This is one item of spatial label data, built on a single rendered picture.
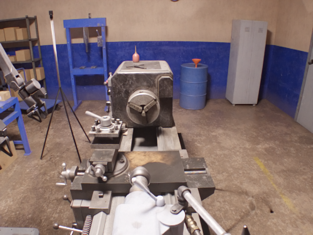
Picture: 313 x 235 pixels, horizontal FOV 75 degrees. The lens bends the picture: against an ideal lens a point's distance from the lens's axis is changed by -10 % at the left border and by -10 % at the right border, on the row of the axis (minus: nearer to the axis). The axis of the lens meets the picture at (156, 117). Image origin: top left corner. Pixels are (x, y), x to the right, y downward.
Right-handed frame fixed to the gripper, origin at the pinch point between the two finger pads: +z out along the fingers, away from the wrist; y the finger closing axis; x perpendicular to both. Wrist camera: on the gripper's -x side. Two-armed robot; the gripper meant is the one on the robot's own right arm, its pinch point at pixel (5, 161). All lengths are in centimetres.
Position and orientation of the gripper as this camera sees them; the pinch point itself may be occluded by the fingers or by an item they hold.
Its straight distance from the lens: 103.8
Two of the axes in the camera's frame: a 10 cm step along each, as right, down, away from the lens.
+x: -8.6, 4.9, 1.2
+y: -0.9, -3.9, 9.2
